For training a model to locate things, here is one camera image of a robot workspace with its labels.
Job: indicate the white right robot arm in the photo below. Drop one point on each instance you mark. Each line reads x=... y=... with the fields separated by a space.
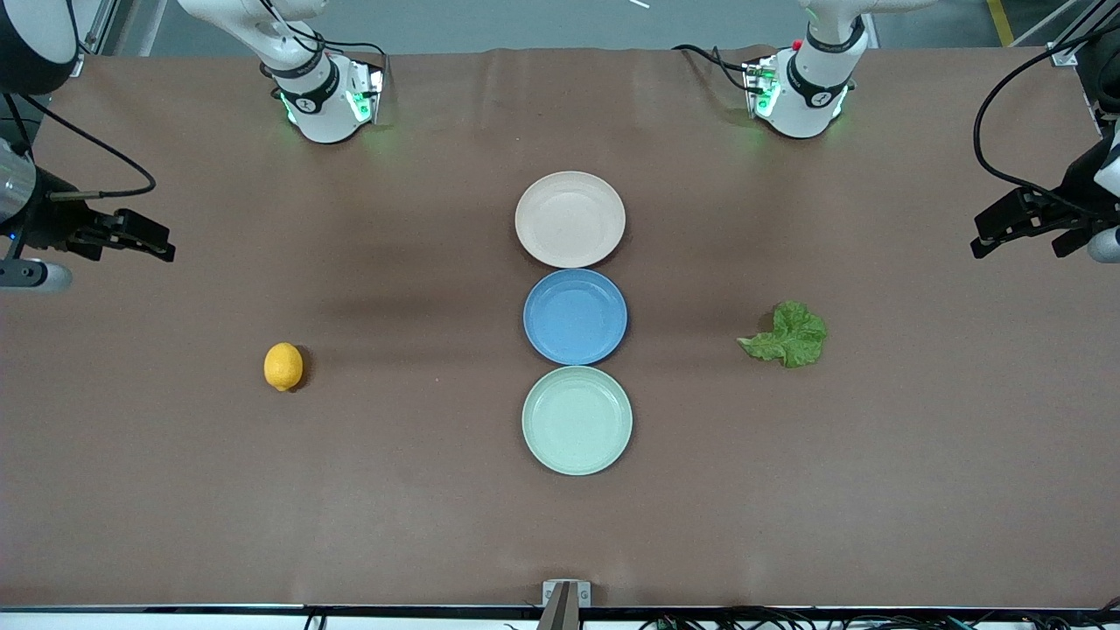
x=319 y=114

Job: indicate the beige round plate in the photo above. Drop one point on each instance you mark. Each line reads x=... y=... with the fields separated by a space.
x=570 y=219

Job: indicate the blue round plate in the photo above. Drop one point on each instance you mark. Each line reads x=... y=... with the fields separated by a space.
x=575 y=316

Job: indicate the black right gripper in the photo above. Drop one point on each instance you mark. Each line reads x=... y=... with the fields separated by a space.
x=54 y=219

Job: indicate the small metal edge bracket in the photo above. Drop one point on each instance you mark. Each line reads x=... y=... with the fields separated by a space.
x=549 y=591

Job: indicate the aluminium frame profile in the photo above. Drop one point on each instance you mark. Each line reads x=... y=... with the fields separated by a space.
x=1076 y=39
x=96 y=26

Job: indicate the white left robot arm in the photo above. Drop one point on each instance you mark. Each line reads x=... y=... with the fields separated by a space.
x=814 y=96

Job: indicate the brown table cover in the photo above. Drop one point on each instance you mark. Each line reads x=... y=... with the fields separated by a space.
x=262 y=481

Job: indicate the green lettuce leaf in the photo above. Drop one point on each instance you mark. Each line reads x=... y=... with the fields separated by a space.
x=794 y=337

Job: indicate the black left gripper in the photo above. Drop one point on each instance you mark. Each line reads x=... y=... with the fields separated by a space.
x=1078 y=189

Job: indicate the black table edge rail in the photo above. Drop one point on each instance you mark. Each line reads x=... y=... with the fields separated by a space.
x=175 y=609

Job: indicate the yellow lemon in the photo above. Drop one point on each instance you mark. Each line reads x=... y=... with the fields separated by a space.
x=283 y=367

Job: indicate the metal base connector plate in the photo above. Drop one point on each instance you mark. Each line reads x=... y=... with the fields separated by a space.
x=759 y=87
x=366 y=96

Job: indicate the brown camera post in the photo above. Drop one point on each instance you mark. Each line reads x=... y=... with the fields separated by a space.
x=560 y=612

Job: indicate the light green round plate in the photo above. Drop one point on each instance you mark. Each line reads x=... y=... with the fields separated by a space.
x=577 y=421

